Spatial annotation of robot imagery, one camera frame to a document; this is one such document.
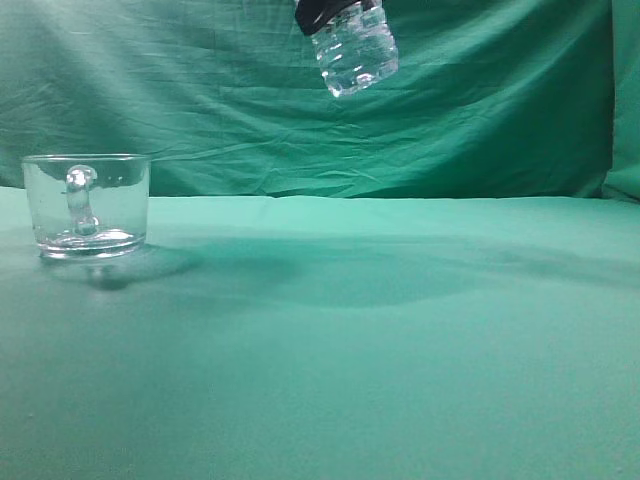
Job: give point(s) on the green table cloth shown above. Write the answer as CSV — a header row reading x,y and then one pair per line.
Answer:
x,y
309,338

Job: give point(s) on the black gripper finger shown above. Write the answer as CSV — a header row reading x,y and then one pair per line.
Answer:
x,y
312,16

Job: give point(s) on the clear glass mug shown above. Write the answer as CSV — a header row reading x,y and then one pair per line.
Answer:
x,y
87,205

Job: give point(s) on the green cloth backdrop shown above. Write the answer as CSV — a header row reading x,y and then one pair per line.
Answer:
x,y
491,99

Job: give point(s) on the clear plastic water bottle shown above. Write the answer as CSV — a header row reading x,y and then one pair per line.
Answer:
x,y
356,49

